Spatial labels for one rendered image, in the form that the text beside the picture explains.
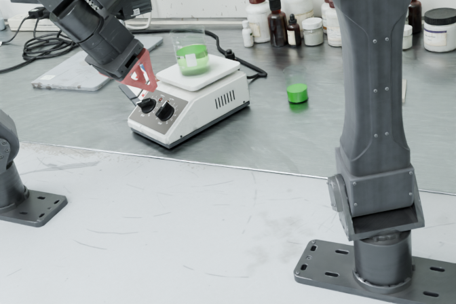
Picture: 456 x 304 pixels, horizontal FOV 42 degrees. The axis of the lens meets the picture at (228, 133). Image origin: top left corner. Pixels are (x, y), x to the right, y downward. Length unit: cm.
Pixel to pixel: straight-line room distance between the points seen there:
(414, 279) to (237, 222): 25
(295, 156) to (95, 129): 42
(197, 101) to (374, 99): 52
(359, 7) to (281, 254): 36
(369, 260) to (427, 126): 39
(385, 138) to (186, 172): 44
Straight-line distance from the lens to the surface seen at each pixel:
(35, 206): 97
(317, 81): 119
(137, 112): 110
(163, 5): 168
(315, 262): 73
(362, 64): 55
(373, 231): 65
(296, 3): 139
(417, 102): 108
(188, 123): 104
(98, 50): 93
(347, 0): 52
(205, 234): 82
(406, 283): 69
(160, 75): 111
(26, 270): 87
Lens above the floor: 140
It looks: 28 degrees down
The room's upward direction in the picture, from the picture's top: 11 degrees counter-clockwise
